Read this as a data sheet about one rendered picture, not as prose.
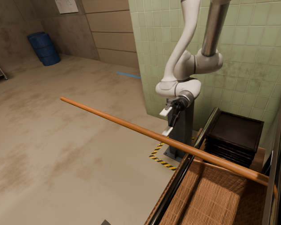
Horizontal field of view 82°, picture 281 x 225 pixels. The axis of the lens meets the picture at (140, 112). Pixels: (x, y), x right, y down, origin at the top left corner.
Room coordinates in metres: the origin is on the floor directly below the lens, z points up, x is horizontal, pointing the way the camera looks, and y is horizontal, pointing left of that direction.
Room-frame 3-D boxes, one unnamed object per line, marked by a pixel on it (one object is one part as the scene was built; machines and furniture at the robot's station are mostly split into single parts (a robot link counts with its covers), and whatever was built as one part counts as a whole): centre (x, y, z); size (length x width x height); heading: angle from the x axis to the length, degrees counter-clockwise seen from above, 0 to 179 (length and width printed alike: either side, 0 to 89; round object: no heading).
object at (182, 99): (0.68, -0.21, 1.19); 0.09 x 0.07 x 0.08; 137
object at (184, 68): (1.26, -0.42, 1.17); 0.18 x 0.16 x 0.22; 75
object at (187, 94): (0.74, -0.26, 1.19); 0.09 x 0.06 x 0.09; 47
